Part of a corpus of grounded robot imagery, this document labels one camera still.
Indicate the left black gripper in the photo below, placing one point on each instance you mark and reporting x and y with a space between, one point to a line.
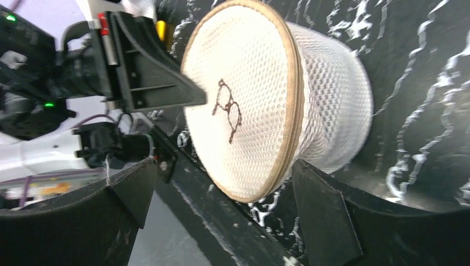
37 79

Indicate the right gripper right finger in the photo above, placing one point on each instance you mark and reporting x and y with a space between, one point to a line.
343 225

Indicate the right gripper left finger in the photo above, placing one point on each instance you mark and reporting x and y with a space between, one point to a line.
93 225

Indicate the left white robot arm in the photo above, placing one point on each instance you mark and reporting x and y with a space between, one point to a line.
86 145

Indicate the yellow black screwdriver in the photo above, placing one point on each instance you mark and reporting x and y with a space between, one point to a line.
165 32

